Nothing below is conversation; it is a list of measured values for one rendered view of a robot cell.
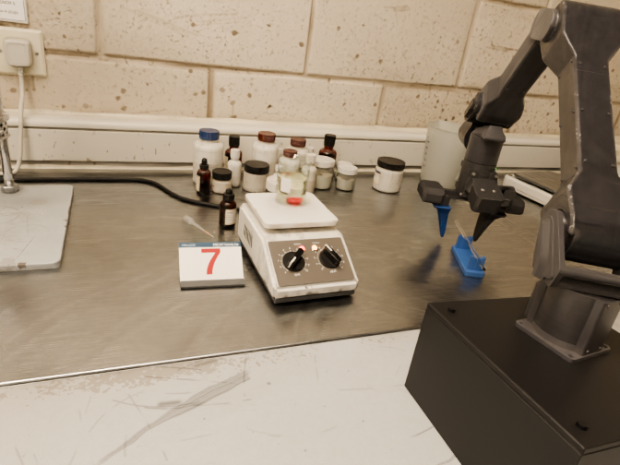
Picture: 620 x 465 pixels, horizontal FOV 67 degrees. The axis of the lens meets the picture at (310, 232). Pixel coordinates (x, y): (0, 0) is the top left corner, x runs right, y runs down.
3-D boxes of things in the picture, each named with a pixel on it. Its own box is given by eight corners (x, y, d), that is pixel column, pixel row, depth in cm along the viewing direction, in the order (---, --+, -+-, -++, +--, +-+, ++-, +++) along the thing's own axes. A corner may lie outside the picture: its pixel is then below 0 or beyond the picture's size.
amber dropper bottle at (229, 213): (215, 224, 85) (217, 187, 82) (224, 219, 87) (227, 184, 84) (229, 229, 84) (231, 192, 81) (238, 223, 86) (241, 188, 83)
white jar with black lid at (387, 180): (400, 187, 118) (407, 160, 115) (398, 196, 112) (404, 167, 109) (374, 182, 119) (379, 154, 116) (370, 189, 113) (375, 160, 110)
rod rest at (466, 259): (483, 279, 80) (490, 260, 78) (464, 276, 80) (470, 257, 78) (468, 251, 89) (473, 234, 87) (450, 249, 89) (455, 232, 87)
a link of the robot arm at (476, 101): (526, 101, 78) (506, 91, 89) (477, 92, 78) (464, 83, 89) (503, 167, 83) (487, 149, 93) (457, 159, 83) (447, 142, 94)
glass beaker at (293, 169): (307, 211, 74) (314, 162, 71) (273, 208, 73) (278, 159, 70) (304, 197, 80) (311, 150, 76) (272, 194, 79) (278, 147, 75)
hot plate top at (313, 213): (339, 226, 72) (340, 220, 72) (265, 230, 67) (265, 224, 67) (310, 196, 82) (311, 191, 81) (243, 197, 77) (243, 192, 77)
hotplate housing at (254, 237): (357, 296, 69) (366, 248, 66) (272, 306, 64) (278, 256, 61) (302, 230, 87) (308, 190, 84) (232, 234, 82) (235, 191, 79)
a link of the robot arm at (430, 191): (425, 149, 87) (432, 158, 81) (525, 162, 87) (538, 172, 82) (415, 190, 91) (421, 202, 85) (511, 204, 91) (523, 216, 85)
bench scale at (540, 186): (580, 226, 110) (589, 207, 108) (497, 186, 131) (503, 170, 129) (627, 220, 119) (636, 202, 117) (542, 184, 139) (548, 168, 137)
